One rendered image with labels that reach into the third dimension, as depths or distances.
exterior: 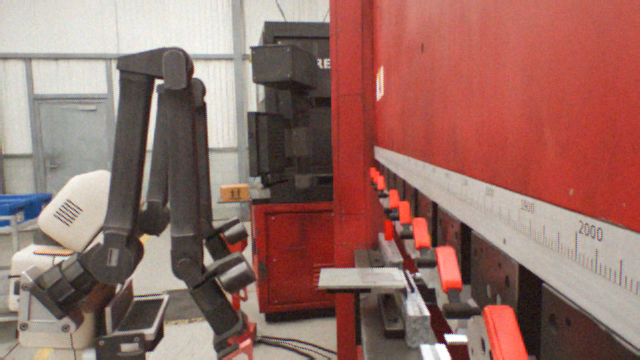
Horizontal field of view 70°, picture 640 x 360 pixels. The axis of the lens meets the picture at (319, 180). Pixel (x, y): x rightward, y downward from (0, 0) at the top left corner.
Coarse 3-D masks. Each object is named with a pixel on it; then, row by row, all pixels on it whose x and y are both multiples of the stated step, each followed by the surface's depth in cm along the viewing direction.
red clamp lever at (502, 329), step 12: (492, 312) 37; (504, 312) 37; (492, 324) 37; (504, 324) 36; (516, 324) 37; (492, 336) 36; (504, 336) 36; (516, 336) 36; (492, 348) 36; (504, 348) 35; (516, 348) 35
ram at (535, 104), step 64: (384, 0) 161; (448, 0) 66; (512, 0) 41; (576, 0) 30; (384, 64) 166; (448, 64) 67; (512, 64) 42; (576, 64) 30; (384, 128) 173; (448, 128) 67; (512, 128) 42; (576, 128) 30; (512, 192) 43; (576, 192) 31; (512, 256) 43
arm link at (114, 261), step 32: (128, 64) 82; (160, 64) 83; (192, 64) 87; (128, 96) 83; (128, 128) 84; (128, 160) 85; (128, 192) 85; (128, 224) 85; (96, 256) 83; (128, 256) 84
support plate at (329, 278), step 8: (328, 272) 154; (336, 272) 154; (344, 272) 154; (352, 272) 154; (368, 272) 153; (376, 272) 153; (384, 272) 153; (392, 272) 153; (320, 280) 146; (328, 280) 146; (336, 280) 146; (344, 280) 145; (352, 280) 145; (360, 280) 145
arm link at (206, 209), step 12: (204, 108) 127; (204, 120) 128; (204, 132) 128; (204, 144) 129; (204, 156) 129; (204, 168) 129; (204, 180) 130; (204, 192) 130; (204, 204) 129; (204, 216) 130
